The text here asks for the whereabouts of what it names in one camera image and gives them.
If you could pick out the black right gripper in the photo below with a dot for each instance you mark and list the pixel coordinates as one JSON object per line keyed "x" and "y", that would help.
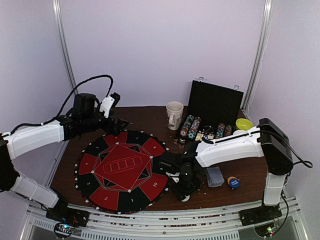
{"x": 165, "y": 165}

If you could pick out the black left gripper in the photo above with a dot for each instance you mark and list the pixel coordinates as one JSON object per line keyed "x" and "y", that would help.
{"x": 116, "y": 130}

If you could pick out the poker chip row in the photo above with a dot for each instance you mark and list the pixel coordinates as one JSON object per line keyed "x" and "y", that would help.
{"x": 220, "y": 131}
{"x": 228, "y": 131}
{"x": 194, "y": 128}
{"x": 186, "y": 126}

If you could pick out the blue small blind button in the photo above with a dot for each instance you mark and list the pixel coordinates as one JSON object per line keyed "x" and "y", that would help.
{"x": 233, "y": 182}

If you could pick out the white dealer button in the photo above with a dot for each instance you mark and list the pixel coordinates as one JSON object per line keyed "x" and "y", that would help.
{"x": 186, "y": 198}

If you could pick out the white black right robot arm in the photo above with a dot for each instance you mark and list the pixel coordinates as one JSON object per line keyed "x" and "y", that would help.
{"x": 264, "y": 140}

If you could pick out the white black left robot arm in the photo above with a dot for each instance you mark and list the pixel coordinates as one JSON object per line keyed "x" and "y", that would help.
{"x": 33, "y": 136}

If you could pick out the grey playing card deck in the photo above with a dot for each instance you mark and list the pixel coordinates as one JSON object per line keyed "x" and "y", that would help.
{"x": 214, "y": 177}

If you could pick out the round red black poker mat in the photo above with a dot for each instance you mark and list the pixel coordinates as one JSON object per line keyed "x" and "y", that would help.
{"x": 121, "y": 174}

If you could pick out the cream ceramic mug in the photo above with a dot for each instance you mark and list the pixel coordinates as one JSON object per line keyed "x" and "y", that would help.
{"x": 174, "y": 110}

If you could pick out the black poker chip case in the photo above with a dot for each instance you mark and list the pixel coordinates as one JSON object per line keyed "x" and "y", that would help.
{"x": 213, "y": 104}

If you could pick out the white orange bowl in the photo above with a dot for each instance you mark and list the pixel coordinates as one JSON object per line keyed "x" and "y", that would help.
{"x": 239, "y": 132}

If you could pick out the green plastic bowl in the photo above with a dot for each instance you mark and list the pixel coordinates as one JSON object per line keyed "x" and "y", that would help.
{"x": 243, "y": 124}

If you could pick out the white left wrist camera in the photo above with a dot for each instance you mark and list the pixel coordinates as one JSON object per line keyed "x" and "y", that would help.
{"x": 108, "y": 103}

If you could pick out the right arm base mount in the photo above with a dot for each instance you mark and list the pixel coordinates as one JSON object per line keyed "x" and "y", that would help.
{"x": 259, "y": 214}

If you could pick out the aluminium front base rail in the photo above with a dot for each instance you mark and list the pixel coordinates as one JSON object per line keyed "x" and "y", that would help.
{"x": 217, "y": 223}

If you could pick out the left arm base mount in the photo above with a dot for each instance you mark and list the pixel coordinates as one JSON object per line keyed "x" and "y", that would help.
{"x": 71, "y": 216}

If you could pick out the aluminium corner frame post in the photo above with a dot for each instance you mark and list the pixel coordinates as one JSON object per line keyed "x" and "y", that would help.
{"x": 63, "y": 43}

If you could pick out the right aluminium frame post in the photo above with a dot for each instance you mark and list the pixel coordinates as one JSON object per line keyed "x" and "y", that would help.
{"x": 257, "y": 65}

